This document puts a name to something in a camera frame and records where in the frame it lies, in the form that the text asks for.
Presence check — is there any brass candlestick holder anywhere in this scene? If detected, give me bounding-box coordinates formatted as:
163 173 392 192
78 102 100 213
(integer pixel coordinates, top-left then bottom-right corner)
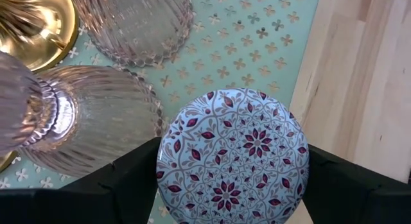
0 150 19 173
0 0 80 73

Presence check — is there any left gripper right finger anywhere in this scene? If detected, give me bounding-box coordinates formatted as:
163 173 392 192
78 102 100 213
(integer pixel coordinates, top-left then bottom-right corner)
303 145 411 224

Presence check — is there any blue white patterned tin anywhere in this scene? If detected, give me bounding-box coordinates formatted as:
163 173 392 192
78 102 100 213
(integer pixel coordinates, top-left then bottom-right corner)
156 87 311 224

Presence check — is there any tall pink glass candle holder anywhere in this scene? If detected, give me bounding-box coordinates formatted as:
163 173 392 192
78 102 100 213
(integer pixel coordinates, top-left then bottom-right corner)
0 50 166 178
69 0 195 68

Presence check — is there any green perforated metal shelf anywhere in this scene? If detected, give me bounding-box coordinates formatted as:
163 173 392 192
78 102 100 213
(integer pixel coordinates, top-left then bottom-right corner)
0 0 322 224

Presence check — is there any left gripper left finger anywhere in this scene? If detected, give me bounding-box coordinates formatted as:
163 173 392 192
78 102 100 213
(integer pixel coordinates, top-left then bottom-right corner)
0 137 161 224

